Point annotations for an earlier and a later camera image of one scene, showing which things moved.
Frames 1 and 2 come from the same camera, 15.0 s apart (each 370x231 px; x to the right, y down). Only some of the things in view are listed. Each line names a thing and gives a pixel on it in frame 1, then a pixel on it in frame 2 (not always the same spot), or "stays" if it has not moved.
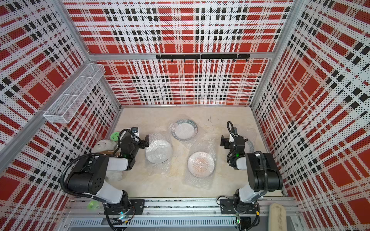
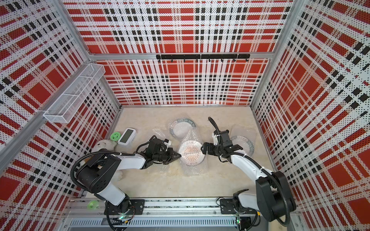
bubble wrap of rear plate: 186,131 stays
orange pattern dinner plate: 201,164 -> 191,153
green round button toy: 114,136 stays
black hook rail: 209,57 stays
